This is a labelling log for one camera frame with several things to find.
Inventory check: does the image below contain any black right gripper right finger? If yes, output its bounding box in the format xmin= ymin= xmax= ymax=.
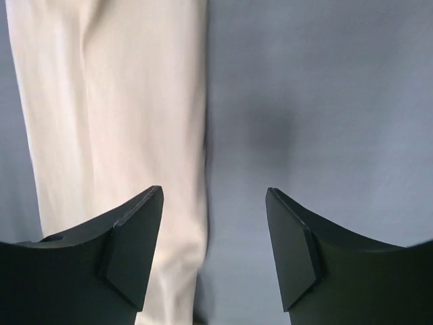
xmin=266 ymin=188 xmax=432 ymax=324

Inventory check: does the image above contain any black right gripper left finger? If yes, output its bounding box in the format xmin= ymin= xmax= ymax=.
xmin=1 ymin=186 xmax=164 ymax=325

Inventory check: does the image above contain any beige t-shirt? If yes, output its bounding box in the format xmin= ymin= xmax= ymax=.
xmin=5 ymin=1 xmax=208 ymax=324

